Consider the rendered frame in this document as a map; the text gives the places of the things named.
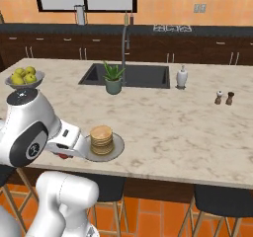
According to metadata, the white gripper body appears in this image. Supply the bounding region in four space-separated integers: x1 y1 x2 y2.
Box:
45 135 91 160

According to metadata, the dark brown island counter base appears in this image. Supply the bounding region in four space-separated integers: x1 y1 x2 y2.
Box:
6 166 253 205

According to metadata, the stack of pancakes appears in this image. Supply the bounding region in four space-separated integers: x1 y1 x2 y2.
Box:
89 124 115 156

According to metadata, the grey round plate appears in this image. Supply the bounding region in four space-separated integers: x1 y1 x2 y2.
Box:
83 132 126 163

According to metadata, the black-seated wooden stool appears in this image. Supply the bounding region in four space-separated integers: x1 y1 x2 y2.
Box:
0 164 40 237
83 174 130 237
177 184 253 237

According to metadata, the green plant in grey pot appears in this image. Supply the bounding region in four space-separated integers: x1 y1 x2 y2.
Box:
102 60 127 96

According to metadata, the grey fruit bowl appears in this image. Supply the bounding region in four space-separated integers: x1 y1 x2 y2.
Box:
4 70 46 91

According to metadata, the green apple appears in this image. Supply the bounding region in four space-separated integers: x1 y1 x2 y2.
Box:
10 75 26 86
25 65 38 76
13 67 27 78
24 73 38 85

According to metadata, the dark grey sink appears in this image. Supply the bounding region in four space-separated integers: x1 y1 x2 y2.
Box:
77 62 172 90

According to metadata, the grey tall tap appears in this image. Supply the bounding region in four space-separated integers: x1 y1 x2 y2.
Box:
121 25 131 86

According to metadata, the dark brown cupboard run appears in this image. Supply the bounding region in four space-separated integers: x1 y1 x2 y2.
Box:
0 33 253 68

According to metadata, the white soap dispenser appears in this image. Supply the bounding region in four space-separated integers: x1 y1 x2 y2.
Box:
175 64 189 91

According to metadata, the grey paper towel holder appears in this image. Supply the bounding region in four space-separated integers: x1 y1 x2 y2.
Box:
73 4 87 27

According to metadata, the white-topped brown salt shaker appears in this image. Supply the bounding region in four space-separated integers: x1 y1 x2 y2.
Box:
213 90 223 106

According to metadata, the hob with white grates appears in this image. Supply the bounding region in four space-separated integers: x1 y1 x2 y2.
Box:
152 24 193 34

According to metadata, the grey wall outlet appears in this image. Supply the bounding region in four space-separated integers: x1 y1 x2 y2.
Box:
193 3 208 14

